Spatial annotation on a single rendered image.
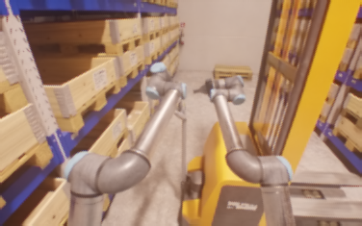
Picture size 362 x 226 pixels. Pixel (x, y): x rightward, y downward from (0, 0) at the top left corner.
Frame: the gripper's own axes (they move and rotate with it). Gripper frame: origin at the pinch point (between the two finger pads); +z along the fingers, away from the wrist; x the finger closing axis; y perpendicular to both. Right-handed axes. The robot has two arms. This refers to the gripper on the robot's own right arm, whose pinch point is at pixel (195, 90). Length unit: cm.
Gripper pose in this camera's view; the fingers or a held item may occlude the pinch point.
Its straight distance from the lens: 137.6
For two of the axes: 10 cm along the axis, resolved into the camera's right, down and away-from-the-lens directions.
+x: 2.8, 8.6, 4.3
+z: -9.5, 1.9, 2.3
